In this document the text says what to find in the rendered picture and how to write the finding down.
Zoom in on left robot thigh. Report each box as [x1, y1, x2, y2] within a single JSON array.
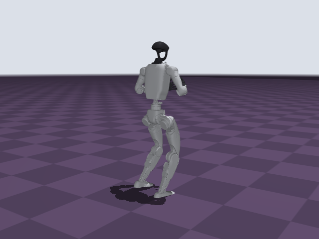
[[142, 114, 163, 156]]

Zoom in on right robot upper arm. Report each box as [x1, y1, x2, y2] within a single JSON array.
[[165, 66, 186, 96]]

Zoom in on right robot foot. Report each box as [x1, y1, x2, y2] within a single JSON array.
[[154, 191, 175, 198]]

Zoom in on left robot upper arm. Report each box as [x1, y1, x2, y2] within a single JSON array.
[[135, 67, 146, 94]]

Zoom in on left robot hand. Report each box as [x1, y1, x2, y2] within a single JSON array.
[[169, 79, 177, 91]]

